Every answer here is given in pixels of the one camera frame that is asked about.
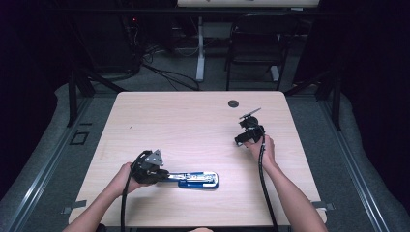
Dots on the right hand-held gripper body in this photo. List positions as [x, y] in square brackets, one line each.
[253, 127]

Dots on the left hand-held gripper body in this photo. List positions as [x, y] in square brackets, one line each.
[146, 167]

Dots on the blue stapler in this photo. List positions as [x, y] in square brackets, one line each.
[196, 180]

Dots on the person's right hand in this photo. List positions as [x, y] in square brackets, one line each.
[264, 154]

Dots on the person's left hand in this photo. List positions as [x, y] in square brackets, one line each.
[124, 180]

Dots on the black table grommet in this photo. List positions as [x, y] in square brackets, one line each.
[233, 103]

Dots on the white desk leg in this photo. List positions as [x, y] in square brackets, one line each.
[200, 54]
[275, 73]

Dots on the person's knee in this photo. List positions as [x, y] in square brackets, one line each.
[200, 229]

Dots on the grey tape strip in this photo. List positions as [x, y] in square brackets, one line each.
[324, 205]
[75, 206]

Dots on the black metal stand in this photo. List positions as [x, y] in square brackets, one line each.
[72, 96]
[335, 96]

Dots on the black chair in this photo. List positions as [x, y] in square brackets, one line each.
[257, 38]

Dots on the black computer tower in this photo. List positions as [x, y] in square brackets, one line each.
[132, 35]

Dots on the aluminium floor rail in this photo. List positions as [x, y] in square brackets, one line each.
[42, 174]
[354, 167]

